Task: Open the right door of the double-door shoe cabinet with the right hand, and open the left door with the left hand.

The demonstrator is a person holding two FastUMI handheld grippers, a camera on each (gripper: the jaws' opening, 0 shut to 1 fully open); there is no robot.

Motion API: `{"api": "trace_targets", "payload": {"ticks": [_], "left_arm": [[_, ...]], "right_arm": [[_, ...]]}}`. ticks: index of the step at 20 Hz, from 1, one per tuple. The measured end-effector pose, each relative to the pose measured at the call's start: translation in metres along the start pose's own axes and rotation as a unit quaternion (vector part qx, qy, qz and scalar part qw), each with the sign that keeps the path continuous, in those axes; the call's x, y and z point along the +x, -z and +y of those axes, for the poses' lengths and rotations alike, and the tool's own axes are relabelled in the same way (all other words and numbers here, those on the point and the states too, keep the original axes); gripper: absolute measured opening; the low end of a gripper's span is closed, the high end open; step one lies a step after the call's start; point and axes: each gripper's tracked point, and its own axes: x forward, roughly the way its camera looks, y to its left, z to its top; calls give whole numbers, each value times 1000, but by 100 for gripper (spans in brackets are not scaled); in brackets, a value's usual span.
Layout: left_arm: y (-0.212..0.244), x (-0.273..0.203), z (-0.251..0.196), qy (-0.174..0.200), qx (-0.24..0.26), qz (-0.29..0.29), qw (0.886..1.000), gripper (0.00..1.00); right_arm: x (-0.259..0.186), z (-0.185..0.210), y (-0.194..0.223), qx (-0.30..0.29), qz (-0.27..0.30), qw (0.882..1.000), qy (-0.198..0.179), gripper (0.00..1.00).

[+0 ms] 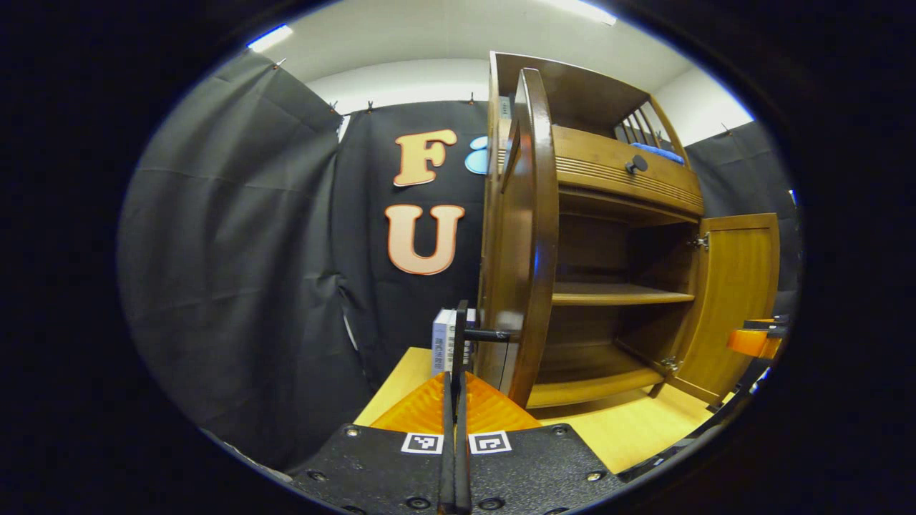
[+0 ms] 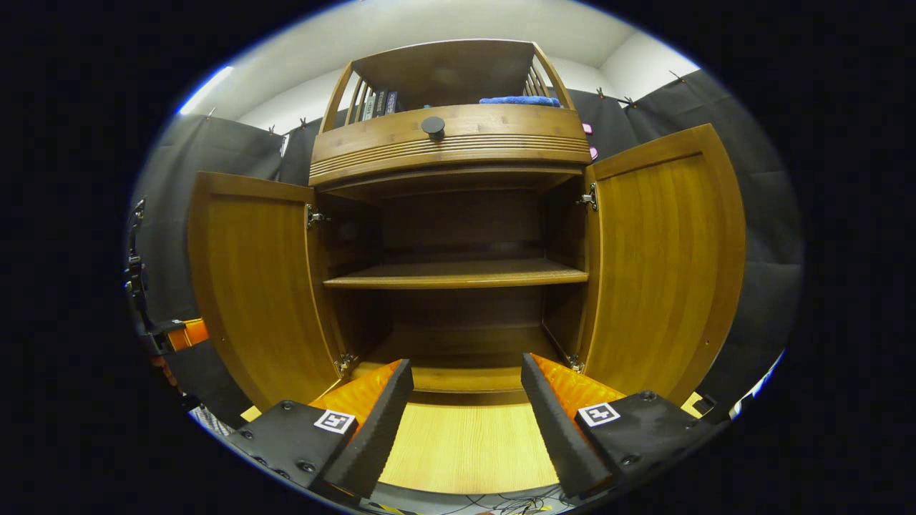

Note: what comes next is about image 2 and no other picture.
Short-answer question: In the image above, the wooden cabinet drawer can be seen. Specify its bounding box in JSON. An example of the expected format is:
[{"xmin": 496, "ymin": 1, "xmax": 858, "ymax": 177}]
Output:
[{"xmin": 309, "ymin": 104, "xmax": 593, "ymax": 188}]

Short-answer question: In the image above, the blue folded cloth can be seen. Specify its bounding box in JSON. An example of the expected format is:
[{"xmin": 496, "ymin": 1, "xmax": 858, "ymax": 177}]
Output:
[{"xmin": 479, "ymin": 95, "xmax": 561, "ymax": 108}]

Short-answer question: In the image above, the black backdrop cloth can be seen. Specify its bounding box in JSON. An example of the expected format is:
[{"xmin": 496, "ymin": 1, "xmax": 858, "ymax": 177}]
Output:
[{"xmin": 127, "ymin": 68, "xmax": 804, "ymax": 430}]

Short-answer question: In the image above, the tangle of floor cables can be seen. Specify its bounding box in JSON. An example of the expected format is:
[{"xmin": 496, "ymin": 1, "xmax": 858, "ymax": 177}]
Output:
[{"xmin": 458, "ymin": 494, "xmax": 567, "ymax": 515}]

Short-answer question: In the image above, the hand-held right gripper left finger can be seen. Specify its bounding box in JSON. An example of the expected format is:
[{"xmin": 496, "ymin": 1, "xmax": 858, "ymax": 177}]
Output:
[{"xmin": 228, "ymin": 358, "xmax": 415, "ymax": 500}]

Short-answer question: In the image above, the wooden double-door shoe cabinet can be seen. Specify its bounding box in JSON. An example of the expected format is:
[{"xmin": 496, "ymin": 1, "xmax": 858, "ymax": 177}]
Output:
[{"xmin": 187, "ymin": 39, "xmax": 746, "ymax": 412}]

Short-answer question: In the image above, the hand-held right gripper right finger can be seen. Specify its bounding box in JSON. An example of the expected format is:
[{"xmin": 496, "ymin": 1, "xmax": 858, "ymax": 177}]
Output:
[{"xmin": 520, "ymin": 353, "xmax": 722, "ymax": 500}]

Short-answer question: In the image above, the wooden cabinet inner shelf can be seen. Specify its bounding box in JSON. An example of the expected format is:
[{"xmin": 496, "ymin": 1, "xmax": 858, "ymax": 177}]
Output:
[{"xmin": 323, "ymin": 257, "xmax": 589, "ymax": 290}]

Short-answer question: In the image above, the wooden cabinet door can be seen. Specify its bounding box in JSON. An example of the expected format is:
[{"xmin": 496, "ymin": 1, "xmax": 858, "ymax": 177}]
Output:
[
  {"xmin": 187, "ymin": 172, "xmax": 343, "ymax": 411},
  {"xmin": 576, "ymin": 123, "xmax": 746, "ymax": 406}
]

